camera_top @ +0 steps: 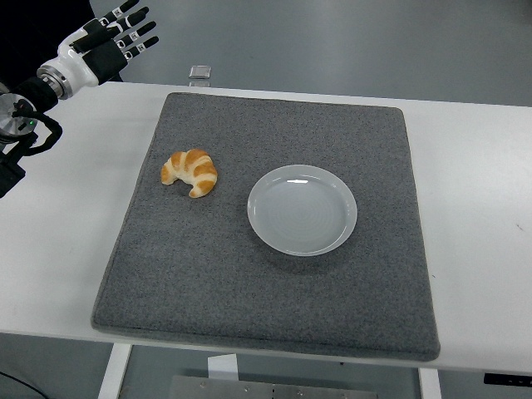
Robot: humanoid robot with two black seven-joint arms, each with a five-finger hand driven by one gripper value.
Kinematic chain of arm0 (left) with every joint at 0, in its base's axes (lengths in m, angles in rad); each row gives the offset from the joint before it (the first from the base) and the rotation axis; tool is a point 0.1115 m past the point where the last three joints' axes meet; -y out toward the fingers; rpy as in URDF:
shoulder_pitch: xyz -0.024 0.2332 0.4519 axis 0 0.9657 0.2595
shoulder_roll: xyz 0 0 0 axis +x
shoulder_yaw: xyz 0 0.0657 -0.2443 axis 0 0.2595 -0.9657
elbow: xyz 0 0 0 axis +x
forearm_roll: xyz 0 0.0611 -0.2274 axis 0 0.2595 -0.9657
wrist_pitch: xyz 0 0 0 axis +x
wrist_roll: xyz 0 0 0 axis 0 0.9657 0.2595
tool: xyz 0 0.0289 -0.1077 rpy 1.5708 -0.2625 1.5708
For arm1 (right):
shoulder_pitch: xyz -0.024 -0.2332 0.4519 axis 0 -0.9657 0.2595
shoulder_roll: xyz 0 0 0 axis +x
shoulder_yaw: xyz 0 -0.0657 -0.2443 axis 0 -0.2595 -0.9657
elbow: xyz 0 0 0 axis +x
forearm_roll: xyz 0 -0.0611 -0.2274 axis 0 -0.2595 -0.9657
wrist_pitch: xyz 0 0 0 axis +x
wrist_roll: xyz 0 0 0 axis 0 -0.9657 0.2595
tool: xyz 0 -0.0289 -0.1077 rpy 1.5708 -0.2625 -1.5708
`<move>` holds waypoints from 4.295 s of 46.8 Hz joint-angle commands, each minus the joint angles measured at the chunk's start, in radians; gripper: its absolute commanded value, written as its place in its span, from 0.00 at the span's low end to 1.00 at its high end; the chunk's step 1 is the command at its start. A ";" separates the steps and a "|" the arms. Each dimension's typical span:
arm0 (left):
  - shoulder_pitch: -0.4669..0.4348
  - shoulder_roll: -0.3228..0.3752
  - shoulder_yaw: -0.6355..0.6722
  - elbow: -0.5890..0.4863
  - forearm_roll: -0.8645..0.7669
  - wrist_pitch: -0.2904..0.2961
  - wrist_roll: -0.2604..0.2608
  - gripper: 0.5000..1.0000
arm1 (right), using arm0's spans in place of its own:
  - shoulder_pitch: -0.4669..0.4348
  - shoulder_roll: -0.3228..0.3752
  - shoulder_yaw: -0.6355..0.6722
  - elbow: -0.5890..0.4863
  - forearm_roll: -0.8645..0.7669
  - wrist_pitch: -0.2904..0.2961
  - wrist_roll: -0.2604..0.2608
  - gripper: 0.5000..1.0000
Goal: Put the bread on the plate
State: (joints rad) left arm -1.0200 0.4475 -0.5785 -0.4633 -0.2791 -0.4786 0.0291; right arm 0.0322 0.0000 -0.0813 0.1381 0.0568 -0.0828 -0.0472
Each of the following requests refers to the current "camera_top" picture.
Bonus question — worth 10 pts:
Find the golden brown croissant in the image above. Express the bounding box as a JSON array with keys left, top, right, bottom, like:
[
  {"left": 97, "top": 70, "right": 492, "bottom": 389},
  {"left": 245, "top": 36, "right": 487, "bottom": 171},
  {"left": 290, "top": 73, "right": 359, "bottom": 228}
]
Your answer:
[{"left": 160, "top": 148, "right": 219, "bottom": 199}]

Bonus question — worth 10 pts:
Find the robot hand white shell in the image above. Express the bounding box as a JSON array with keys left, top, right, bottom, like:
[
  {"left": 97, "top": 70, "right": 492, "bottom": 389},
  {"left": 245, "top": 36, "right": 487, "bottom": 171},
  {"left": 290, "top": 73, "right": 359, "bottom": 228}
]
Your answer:
[{"left": 57, "top": 0, "right": 160, "bottom": 89}]

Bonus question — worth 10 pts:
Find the white table leg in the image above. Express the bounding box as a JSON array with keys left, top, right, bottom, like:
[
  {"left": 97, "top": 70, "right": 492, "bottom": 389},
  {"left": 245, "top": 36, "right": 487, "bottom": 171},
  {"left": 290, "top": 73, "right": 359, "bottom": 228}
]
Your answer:
[
  {"left": 417, "top": 367, "right": 442, "bottom": 399},
  {"left": 97, "top": 343, "right": 133, "bottom": 399}
]

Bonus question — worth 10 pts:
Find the black table control panel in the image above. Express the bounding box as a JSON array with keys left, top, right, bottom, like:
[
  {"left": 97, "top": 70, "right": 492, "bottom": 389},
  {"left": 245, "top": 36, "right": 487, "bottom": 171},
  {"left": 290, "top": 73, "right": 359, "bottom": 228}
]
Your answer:
[{"left": 484, "top": 372, "right": 532, "bottom": 386}]

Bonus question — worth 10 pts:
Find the grey metal plate with screws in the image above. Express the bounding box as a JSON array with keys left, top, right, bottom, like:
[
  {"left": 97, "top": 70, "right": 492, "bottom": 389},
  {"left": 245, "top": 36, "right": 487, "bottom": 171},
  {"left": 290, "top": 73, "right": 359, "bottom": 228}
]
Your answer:
[{"left": 168, "top": 375, "right": 377, "bottom": 399}]

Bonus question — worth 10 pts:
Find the grey felt mat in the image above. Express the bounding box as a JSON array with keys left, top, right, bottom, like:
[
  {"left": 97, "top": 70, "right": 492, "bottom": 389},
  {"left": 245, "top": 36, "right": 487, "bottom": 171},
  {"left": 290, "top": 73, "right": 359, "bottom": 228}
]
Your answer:
[{"left": 91, "top": 91, "right": 441, "bottom": 362}]

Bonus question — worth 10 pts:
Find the black floor cable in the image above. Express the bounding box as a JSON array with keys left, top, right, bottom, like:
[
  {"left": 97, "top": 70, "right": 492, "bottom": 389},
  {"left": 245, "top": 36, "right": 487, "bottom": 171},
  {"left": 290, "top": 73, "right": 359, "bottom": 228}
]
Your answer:
[{"left": 0, "top": 367, "right": 42, "bottom": 399}]

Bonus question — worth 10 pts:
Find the round pale grey plate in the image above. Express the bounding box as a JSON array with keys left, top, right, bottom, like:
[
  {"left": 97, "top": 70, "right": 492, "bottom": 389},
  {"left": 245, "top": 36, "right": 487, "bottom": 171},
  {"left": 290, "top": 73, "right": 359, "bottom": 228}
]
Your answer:
[{"left": 247, "top": 164, "right": 358, "bottom": 257}]

